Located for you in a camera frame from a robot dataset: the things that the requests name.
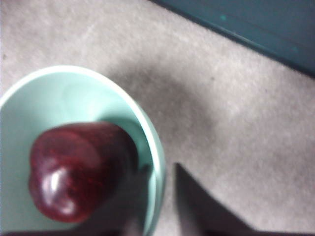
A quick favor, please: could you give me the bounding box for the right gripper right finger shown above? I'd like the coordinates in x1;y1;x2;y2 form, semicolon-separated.
174;162;315;236

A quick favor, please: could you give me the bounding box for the teal ribbed bowl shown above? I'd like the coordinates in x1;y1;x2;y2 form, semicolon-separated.
0;65;167;236

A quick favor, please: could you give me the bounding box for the dark red plum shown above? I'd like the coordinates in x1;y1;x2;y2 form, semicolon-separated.
28;121;138;224

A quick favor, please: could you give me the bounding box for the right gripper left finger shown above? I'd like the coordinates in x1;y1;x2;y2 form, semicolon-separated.
36;164;155;236

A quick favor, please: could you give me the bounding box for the dark rectangular tray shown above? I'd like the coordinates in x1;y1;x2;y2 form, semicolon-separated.
150;0;315;79

